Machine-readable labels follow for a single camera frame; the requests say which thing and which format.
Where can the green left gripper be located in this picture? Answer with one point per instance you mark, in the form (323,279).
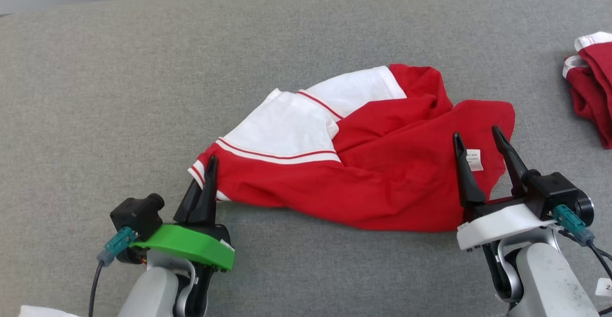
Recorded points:
(191,245)

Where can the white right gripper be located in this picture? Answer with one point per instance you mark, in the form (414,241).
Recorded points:
(497,224)

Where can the red Bulls jersey white sleeves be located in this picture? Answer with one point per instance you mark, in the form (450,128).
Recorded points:
(373,183)

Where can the red shorts white side stripe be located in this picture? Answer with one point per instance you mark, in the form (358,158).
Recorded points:
(593,87)

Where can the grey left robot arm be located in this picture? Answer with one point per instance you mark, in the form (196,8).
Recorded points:
(153,290)

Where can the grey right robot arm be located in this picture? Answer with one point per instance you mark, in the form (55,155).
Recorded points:
(545,283)

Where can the grey fabric sofa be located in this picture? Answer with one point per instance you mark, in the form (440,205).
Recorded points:
(143,92)

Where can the small white printed tag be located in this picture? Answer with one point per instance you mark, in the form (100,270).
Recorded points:
(605,287)

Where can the white tape label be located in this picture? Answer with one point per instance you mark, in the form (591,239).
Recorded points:
(45,312)

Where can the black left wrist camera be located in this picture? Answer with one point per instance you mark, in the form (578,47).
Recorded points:
(136,214)

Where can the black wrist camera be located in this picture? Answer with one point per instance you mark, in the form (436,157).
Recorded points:
(136,214)
(557,195)

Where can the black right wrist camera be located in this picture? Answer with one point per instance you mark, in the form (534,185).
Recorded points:
(557,195)

